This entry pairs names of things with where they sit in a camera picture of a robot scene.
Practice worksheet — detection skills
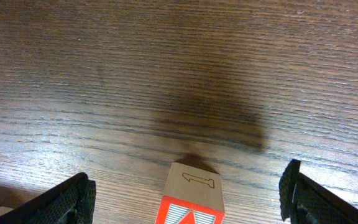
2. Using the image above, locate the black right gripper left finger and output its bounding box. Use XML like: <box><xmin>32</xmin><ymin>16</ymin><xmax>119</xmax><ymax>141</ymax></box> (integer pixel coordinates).
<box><xmin>0</xmin><ymin>172</ymin><xmax>96</xmax><ymax>224</ymax></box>

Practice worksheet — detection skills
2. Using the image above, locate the red A block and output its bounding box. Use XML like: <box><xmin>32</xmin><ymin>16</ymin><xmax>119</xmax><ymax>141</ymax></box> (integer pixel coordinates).
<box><xmin>155</xmin><ymin>162</ymin><xmax>225</xmax><ymax>224</ymax></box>

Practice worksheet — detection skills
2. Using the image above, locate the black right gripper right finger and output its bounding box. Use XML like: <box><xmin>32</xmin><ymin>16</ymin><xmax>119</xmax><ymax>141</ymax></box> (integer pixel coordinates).
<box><xmin>278</xmin><ymin>159</ymin><xmax>358</xmax><ymax>224</ymax></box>

